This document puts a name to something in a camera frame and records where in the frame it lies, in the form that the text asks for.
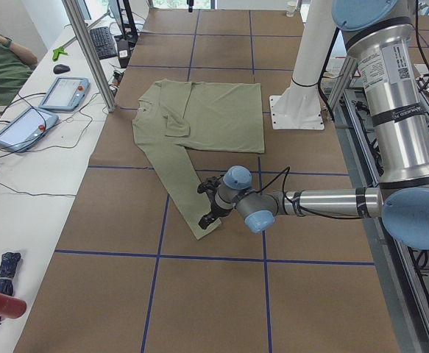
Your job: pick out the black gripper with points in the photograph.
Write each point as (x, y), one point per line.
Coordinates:
(216, 210)

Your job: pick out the olive green long-sleeve shirt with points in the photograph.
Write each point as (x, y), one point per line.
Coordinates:
(207, 116)

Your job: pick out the far blue teach pendant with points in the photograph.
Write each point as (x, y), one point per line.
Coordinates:
(65, 94)

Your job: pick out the blue teach pendant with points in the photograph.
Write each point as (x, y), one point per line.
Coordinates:
(65, 94)
(26, 129)

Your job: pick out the black keyboard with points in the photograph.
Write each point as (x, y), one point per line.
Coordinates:
(103, 42)

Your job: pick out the black computer mouse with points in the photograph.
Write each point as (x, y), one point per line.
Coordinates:
(61, 69)

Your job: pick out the near blue teach pendant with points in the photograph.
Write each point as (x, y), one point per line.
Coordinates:
(26, 129)

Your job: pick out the green plastic tool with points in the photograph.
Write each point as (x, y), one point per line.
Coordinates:
(60, 51)

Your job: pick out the white paper cup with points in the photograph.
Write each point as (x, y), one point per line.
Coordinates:
(291, 8)

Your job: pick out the folded dark blue umbrella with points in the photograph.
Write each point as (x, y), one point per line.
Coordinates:
(8, 267)

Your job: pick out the red cylindrical bottle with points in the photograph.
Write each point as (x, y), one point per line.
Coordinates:
(11, 307)

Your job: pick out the white central pedestal column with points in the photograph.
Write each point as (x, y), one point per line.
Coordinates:
(299, 106)

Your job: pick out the aluminium frame post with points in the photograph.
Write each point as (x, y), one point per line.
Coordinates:
(82, 34)

